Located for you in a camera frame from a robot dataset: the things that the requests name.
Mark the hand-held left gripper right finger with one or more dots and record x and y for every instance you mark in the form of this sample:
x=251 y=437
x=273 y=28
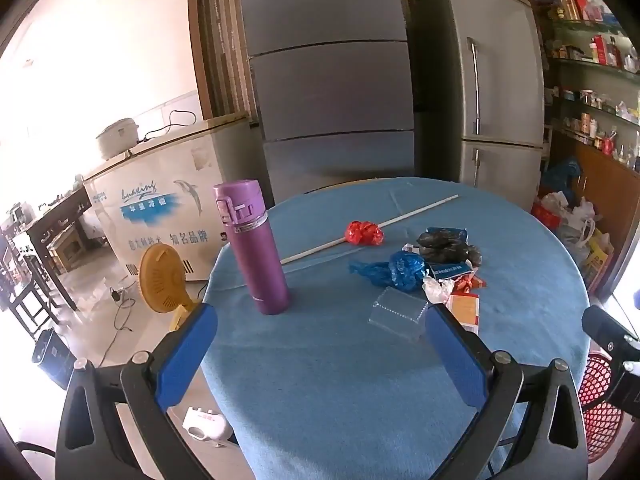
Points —
x=455 y=360

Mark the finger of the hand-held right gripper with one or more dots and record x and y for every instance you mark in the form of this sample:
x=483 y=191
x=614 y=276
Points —
x=607 y=325

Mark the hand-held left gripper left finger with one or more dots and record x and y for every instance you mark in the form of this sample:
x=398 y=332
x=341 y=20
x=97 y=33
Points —
x=185 y=355

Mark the red white carton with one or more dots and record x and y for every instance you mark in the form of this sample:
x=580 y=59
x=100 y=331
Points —
x=462 y=310

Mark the white plastic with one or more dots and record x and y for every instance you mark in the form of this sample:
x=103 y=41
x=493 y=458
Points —
x=437 y=290

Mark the clear plastic box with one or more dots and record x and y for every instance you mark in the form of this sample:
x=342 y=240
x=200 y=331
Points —
x=395 y=315

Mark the orange packet bundle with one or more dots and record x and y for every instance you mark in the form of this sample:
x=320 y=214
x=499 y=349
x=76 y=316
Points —
x=470 y=282

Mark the red mesh basket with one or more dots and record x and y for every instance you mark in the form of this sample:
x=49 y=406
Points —
x=600 y=430

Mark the black plastic bag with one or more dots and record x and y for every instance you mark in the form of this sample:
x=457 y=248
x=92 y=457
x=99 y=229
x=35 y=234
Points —
x=445 y=250

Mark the yellow shopping bag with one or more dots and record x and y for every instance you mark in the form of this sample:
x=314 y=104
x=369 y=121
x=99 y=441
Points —
x=597 y=257

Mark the yellow electric fan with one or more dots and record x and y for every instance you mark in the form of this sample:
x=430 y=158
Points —
x=162 y=277

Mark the pile of white bags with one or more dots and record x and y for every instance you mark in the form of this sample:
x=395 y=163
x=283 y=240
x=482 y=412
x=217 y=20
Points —
x=575 y=215

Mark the purple thermos bottle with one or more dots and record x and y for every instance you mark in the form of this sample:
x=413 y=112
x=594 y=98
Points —
x=250 y=260

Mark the large red plastic bag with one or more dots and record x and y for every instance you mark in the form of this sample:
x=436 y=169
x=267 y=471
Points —
x=546 y=215

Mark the blue tablecloth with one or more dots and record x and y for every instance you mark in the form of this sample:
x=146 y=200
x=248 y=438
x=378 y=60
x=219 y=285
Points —
x=325 y=360

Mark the dark waste bin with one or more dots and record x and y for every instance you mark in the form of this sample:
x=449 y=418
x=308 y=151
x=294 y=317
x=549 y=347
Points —
x=52 y=357

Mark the wooden display cabinet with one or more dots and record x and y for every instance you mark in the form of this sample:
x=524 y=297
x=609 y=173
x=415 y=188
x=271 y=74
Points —
x=600 y=185

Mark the large blue plastic bag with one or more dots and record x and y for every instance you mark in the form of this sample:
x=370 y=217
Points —
x=560 y=172

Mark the wooden stool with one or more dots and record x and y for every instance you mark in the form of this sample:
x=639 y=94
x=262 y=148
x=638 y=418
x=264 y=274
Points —
x=67 y=245

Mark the white chest freezer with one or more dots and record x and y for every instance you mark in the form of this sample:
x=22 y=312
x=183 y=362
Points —
x=165 y=195

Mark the white thin stick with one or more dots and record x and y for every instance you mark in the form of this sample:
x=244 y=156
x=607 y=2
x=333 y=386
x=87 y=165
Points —
x=320 y=247

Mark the dark wooden chair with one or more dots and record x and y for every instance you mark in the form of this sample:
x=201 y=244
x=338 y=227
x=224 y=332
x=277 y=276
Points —
x=25 y=290

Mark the dark wooden side table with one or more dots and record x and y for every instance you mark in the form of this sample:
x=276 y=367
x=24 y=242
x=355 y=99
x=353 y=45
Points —
x=55 y=215

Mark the white rice cooker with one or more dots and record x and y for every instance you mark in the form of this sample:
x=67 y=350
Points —
x=117 y=137

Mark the silver two-door refrigerator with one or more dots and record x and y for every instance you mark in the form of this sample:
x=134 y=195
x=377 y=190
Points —
x=500 y=85

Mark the grey three-door refrigerator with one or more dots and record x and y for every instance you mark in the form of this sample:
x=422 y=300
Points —
x=330 y=85

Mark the brown wooden wall panel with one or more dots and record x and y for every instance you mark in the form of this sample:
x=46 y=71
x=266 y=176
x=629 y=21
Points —
x=220 y=35

